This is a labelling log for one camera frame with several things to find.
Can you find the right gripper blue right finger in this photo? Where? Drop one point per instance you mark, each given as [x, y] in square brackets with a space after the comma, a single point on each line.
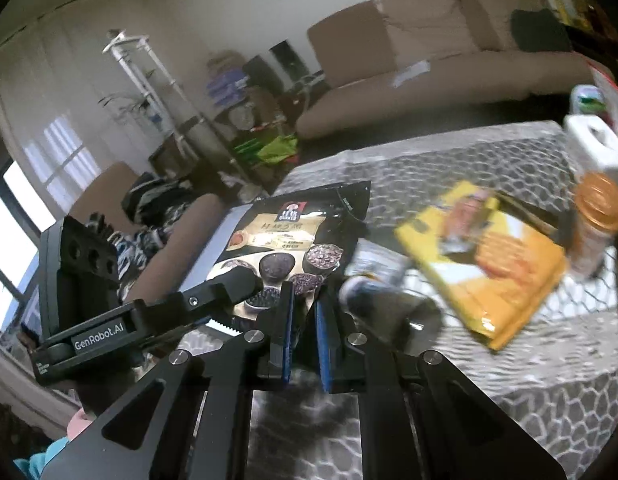
[330, 343]

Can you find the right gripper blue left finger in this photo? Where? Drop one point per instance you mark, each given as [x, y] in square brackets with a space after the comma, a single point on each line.
[280, 355]

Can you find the black oatmeal snack bag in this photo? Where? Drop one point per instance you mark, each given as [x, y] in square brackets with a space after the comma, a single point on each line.
[304, 237]

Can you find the small colourful snack packet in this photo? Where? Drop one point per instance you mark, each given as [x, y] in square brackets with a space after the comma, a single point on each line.
[377, 263]

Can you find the green bag on floor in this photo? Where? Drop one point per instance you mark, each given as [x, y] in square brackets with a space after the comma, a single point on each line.
[254, 152]

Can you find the yellow cracker snack bag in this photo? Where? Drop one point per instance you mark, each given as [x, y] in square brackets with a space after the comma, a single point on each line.
[494, 269]

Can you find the patterned grey table cloth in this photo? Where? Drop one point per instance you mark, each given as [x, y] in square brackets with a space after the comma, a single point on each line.
[558, 378]

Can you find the paper on sofa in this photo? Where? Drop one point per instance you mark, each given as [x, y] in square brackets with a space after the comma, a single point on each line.
[411, 72]

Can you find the white clothes rack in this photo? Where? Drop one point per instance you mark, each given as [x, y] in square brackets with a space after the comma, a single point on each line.
[122, 46]

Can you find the beige sofa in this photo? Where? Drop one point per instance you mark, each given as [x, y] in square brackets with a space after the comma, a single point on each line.
[473, 58]

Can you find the clear jar with orange lid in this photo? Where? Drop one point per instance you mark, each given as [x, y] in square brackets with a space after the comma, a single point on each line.
[595, 225]

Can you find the white tissue box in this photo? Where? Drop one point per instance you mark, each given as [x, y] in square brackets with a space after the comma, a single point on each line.
[591, 146]

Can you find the green white wipes container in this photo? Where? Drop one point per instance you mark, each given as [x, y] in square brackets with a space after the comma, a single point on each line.
[587, 99]

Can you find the black cushion on sofa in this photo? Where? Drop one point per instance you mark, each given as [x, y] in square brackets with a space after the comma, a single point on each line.
[538, 31]

